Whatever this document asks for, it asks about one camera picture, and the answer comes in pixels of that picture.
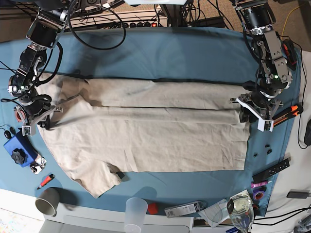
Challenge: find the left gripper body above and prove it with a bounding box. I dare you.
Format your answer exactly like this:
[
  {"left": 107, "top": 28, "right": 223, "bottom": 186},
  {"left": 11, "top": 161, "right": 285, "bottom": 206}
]
[{"left": 230, "top": 91, "right": 283, "bottom": 124}]

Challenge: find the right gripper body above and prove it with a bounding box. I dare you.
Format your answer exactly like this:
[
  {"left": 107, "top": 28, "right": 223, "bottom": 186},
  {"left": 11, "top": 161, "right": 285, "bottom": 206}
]
[{"left": 14, "top": 97, "right": 63, "bottom": 124}]

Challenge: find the beige T-shirt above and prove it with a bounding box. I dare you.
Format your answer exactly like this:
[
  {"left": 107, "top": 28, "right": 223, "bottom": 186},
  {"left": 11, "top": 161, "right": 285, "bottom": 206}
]
[{"left": 37, "top": 75, "right": 249, "bottom": 198}]

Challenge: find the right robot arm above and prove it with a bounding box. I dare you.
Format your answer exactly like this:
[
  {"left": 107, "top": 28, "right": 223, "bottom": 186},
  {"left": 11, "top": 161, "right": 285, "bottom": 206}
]
[{"left": 8, "top": 0, "right": 70, "bottom": 132}]

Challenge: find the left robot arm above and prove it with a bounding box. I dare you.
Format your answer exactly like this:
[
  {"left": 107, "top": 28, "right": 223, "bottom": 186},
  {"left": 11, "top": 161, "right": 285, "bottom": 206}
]
[{"left": 231, "top": 0, "right": 295, "bottom": 132}]

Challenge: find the red tape roll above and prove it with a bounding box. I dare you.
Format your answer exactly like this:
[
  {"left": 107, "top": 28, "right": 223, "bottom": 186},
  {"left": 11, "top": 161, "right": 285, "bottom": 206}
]
[{"left": 15, "top": 110, "right": 26, "bottom": 122}]

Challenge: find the blue box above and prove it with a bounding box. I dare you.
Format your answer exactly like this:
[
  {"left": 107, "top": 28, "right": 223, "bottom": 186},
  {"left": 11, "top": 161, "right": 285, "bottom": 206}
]
[{"left": 3, "top": 132, "right": 38, "bottom": 167}]

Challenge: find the orange black utility knife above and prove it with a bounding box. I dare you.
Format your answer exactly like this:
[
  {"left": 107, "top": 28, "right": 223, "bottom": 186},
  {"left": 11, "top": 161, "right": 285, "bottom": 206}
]
[{"left": 273, "top": 104, "right": 304, "bottom": 127}]

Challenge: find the black knob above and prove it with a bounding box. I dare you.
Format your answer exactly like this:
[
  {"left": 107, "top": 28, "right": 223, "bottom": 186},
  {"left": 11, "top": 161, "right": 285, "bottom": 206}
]
[{"left": 11, "top": 149, "right": 26, "bottom": 165}]

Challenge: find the small white black wheel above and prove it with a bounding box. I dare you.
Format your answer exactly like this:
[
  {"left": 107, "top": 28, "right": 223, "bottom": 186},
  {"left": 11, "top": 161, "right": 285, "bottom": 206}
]
[{"left": 30, "top": 157, "right": 47, "bottom": 174}]

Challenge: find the red black pen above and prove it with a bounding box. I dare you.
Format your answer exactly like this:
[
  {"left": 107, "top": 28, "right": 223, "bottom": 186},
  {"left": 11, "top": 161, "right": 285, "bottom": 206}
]
[{"left": 37, "top": 174, "right": 55, "bottom": 190}]

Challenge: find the black remote control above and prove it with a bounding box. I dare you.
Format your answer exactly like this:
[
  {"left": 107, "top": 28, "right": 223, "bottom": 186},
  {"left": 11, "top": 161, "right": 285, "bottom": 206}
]
[{"left": 252, "top": 158, "right": 291, "bottom": 183}]

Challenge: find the orange black clamp tool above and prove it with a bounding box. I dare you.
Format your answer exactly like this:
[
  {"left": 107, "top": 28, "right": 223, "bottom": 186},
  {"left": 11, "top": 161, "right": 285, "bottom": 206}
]
[{"left": 282, "top": 39, "right": 297, "bottom": 71}]

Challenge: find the purple glue tube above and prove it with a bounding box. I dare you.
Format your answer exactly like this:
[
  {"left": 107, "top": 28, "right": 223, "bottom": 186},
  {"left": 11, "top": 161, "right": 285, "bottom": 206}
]
[{"left": 250, "top": 180, "right": 272, "bottom": 189}]

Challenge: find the grey mug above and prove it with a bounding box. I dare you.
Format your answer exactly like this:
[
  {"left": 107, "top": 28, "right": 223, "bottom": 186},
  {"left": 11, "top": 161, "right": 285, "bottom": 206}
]
[{"left": 35, "top": 187, "right": 60, "bottom": 217}]

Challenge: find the blue table cloth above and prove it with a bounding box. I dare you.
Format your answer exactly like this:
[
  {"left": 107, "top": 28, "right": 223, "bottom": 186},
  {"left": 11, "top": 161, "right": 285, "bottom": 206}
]
[{"left": 0, "top": 28, "right": 297, "bottom": 211}]

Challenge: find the purple tape roll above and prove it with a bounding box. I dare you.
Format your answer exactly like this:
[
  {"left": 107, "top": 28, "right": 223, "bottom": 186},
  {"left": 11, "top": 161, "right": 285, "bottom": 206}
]
[{"left": 253, "top": 189, "right": 265, "bottom": 200}]

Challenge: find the wine glass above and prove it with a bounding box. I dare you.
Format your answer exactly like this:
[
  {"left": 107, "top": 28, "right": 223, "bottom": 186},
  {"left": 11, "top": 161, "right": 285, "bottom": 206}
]
[{"left": 227, "top": 194, "right": 255, "bottom": 233}]

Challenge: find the grey packaged tool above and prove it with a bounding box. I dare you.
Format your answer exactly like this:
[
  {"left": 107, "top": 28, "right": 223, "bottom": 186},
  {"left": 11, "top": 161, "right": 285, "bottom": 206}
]
[{"left": 164, "top": 201, "right": 207, "bottom": 218}]

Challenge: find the translucent plastic cup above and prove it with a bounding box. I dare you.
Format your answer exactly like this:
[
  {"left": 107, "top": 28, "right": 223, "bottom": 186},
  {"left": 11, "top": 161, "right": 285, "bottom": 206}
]
[{"left": 124, "top": 198, "right": 148, "bottom": 233}]

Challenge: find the small red block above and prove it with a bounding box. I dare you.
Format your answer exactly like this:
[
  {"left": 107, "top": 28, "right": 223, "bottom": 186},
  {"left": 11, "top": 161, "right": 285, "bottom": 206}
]
[{"left": 147, "top": 202, "right": 158, "bottom": 215}]

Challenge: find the black power strip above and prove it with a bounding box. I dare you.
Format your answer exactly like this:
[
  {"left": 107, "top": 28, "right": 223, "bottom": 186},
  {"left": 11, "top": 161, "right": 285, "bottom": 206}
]
[{"left": 124, "top": 21, "right": 168, "bottom": 28}]

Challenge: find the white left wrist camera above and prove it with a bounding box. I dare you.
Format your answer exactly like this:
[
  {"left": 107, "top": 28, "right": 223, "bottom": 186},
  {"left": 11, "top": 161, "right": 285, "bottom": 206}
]
[{"left": 257, "top": 118, "right": 274, "bottom": 132}]

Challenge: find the black cable tie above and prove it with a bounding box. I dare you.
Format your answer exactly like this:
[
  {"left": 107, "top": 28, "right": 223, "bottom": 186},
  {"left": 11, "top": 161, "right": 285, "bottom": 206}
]
[{"left": 0, "top": 61, "right": 15, "bottom": 73}]

